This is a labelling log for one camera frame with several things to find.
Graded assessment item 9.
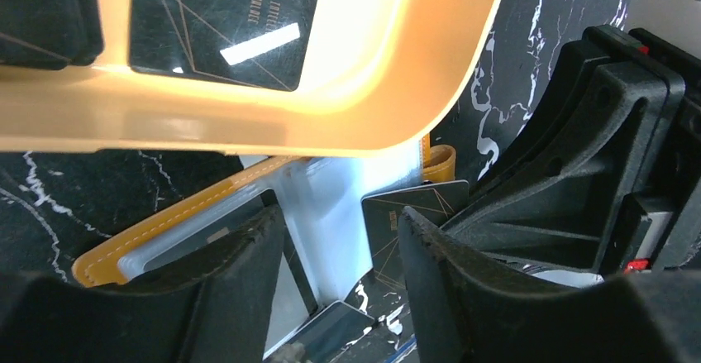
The tan oval tray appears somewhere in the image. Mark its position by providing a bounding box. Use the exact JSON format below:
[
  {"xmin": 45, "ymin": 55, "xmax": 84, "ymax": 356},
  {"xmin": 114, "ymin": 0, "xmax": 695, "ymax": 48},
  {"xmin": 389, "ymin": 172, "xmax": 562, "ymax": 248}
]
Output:
[{"xmin": 1, "ymin": 0, "xmax": 500, "ymax": 156}]

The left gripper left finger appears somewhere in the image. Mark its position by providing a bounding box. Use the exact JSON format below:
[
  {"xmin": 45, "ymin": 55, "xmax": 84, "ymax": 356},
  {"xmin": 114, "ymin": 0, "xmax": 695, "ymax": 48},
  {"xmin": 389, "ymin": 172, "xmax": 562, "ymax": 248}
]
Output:
[{"xmin": 0, "ymin": 204, "xmax": 286, "ymax": 363}]

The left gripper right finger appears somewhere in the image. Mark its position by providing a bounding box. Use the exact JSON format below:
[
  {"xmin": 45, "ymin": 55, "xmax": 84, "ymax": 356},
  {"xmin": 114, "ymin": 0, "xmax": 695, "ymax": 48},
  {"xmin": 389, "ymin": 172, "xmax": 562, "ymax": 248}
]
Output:
[{"xmin": 403, "ymin": 222, "xmax": 700, "ymax": 362}]

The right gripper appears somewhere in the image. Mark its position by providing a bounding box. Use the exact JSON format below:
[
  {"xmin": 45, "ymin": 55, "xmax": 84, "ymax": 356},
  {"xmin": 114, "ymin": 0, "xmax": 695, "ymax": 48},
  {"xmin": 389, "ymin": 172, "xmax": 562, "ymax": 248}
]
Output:
[{"xmin": 443, "ymin": 26, "xmax": 700, "ymax": 273}]

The orange leather card holder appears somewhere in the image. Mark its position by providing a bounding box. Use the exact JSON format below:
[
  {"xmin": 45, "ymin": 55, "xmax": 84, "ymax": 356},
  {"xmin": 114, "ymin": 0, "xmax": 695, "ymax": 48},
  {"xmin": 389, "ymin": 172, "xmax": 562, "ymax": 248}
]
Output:
[{"xmin": 71, "ymin": 136, "xmax": 458, "ymax": 359}]

